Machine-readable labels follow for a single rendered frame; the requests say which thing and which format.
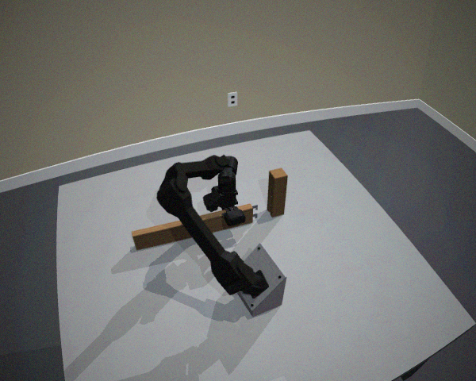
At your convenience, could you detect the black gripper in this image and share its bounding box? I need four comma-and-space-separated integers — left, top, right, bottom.
211, 186, 245, 226

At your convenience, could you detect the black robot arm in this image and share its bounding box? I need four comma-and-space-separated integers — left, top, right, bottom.
157, 154, 269, 298

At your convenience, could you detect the brown wooden post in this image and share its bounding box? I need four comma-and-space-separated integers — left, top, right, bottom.
267, 168, 288, 217

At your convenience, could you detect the wooden side rail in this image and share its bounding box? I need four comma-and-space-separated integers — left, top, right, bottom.
131, 203, 258, 250

